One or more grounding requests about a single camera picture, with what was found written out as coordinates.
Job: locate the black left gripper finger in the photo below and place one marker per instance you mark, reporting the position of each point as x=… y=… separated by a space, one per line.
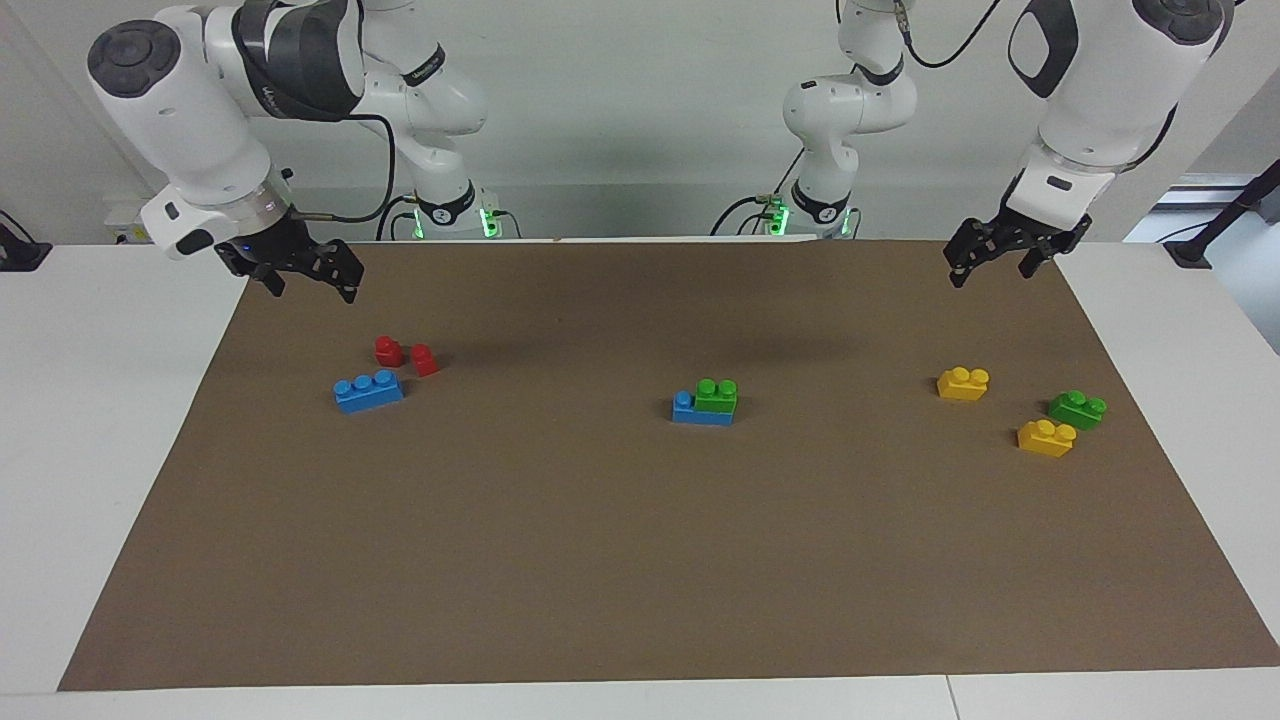
x=1033 y=262
x=958 y=265

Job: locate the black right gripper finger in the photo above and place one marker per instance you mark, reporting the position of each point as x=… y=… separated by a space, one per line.
x=271 y=282
x=349 y=275

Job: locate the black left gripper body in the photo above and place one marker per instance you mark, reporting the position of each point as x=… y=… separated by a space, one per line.
x=1020 y=232

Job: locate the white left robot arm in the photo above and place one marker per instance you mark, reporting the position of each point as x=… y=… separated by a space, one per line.
x=1090 y=100

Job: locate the brown paper table mat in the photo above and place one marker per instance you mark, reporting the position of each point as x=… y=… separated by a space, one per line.
x=640 y=540

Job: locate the green two-stud toy brick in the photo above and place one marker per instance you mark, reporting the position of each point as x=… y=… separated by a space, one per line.
x=1077 y=410
x=716 y=398

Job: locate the yellow two-stud toy brick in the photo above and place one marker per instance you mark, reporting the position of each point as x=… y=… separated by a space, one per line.
x=963 y=384
x=1046 y=439

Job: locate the red one-stud toy brick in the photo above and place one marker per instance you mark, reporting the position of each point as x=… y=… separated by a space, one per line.
x=425 y=361
x=388 y=351

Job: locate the white socket box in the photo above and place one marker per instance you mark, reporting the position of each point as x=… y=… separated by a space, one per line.
x=125 y=225

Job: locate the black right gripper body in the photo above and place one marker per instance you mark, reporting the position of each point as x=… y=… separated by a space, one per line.
x=285 y=248

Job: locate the black slanted stand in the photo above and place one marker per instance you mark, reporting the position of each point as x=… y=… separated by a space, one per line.
x=1225 y=215

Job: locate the blue three-stud toy brick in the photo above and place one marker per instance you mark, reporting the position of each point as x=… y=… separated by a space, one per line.
x=690 y=412
x=368 y=392

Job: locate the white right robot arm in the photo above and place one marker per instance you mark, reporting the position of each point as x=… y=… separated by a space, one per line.
x=190 y=120

